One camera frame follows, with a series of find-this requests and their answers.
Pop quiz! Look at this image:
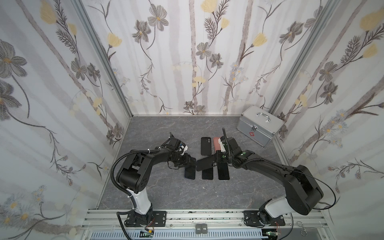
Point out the white slotted cable duct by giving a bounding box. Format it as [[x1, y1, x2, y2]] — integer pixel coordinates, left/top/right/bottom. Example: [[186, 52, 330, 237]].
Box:
[[89, 229, 271, 240]]

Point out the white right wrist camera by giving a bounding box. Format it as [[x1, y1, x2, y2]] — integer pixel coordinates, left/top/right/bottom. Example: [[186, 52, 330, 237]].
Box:
[[218, 138, 226, 152]]

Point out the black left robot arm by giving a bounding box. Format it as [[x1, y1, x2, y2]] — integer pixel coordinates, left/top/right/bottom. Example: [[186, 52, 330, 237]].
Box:
[[110, 133, 197, 240]]

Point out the black phone case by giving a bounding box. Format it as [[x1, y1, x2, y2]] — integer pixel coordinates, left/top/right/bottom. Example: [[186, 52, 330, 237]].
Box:
[[201, 137, 212, 156], [196, 155, 217, 172]]

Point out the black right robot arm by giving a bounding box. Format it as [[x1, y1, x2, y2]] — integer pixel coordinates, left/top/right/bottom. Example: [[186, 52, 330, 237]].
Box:
[[217, 128, 338, 227]]

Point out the pink phone case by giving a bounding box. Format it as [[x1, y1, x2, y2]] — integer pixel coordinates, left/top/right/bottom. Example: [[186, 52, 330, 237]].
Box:
[[213, 137, 222, 152]]

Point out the silver aluminium case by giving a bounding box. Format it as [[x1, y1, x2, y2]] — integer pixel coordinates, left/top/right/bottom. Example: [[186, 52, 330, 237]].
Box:
[[237, 106, 284, 148]]

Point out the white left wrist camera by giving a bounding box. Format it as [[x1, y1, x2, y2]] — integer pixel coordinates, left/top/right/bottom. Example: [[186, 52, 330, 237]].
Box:
[[177, 143, 188, 156]]

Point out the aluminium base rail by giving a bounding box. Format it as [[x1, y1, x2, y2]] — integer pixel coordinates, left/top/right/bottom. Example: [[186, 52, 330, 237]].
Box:
[[81, 209, 334, 240]]

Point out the black smartphone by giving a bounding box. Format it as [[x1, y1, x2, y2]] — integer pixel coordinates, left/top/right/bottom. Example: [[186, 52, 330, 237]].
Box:
[[217, 163, 230, 181]]

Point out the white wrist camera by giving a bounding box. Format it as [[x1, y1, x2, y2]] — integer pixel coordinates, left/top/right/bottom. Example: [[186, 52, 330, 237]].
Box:
[[218, 138, 226, 152], [177, 143, 188, 156]]

